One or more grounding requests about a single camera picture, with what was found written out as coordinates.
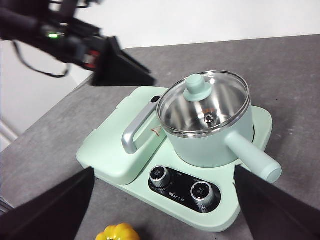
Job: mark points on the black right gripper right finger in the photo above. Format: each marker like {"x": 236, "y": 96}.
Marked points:
{"x": 275, "y": 215}

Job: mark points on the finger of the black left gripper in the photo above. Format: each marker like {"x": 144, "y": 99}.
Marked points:
{"x": 135, "y": 62}
{"x": 112, "y": 72}

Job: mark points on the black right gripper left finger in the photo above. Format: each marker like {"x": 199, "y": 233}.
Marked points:
{"x": 45, "y": 217}

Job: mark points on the glass lid with green knob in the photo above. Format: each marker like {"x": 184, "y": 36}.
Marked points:
{"x": 196, "y": 90}

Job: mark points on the yellow toy pumpkin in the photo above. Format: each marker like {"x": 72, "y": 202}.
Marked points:
{"x": 117, "y": 232}

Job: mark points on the silver control dial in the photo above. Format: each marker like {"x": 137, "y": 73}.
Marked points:
{"x": 160, "y": 176}
{"x": 202, "y": 192}

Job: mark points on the mint green cooker base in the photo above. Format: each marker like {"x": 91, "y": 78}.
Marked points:
{"x": 175, "y": 212}

